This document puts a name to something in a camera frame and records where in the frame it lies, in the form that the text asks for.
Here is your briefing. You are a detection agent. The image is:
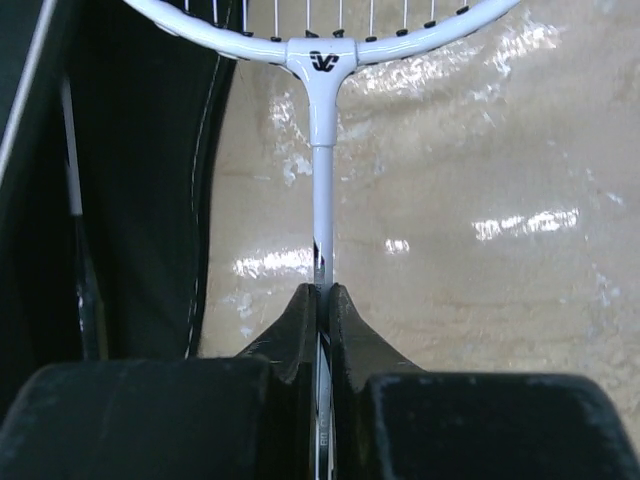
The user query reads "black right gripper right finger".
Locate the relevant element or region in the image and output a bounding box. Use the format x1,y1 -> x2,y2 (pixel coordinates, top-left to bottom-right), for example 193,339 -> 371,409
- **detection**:
328,284 -> 639,479

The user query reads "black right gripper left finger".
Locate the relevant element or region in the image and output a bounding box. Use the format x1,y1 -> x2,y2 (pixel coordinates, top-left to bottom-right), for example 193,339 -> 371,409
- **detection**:
1,284 -> 316,479

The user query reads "black shaft badminton racket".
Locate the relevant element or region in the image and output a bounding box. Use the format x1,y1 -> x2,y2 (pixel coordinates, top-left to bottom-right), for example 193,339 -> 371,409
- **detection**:
60,77 -> 100,360

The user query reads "black racket cover bag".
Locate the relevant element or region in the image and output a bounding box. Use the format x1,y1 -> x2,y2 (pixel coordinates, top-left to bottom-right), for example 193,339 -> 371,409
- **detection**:
1,1 -> 235,407

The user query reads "white badminton racket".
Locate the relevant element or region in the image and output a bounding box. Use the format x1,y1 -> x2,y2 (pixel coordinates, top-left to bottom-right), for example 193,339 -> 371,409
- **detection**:
127,0 -> 516,479

